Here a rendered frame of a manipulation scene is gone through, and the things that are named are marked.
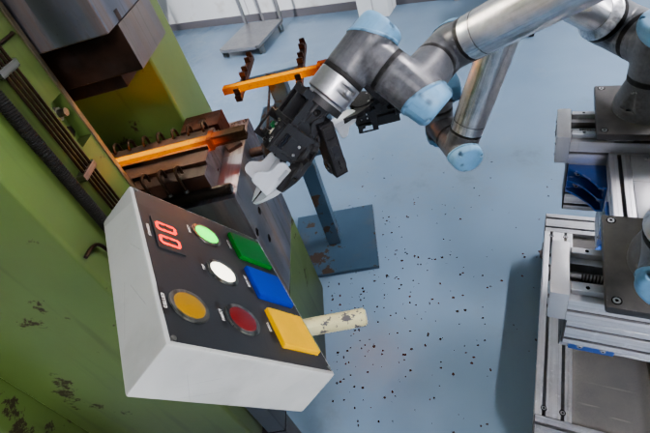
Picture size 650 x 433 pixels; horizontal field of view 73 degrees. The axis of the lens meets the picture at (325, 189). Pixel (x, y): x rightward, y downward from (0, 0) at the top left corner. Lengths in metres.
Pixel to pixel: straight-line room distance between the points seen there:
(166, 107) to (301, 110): 0.81
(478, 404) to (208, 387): 1.22
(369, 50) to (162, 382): 0.52
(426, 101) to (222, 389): 0.48
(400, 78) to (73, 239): 0.64
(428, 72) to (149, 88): 0.94
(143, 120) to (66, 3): 0.63
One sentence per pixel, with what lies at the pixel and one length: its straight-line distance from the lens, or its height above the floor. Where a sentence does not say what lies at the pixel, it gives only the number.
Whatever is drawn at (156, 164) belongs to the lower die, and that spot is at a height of 0.99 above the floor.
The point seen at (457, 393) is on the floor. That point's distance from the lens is 1.70.
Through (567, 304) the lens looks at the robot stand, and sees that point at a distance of 1.00.
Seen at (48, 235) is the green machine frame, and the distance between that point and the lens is 0.89.
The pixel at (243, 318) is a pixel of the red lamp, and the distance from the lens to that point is 0.62.
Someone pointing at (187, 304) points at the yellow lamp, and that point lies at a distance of 0.57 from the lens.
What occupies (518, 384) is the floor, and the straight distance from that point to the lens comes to 1.72.
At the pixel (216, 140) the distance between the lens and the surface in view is 1.20.
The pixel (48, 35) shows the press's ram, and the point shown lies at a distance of 0.98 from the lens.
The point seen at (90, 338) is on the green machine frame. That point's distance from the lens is 1.14.
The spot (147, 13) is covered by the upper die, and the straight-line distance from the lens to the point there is 1.12.
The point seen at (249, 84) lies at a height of 0.97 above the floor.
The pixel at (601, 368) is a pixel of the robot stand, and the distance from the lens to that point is 1.55.
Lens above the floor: 1.57
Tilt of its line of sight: 40 degrees down
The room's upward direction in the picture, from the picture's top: 19 degrees counter-clockwise
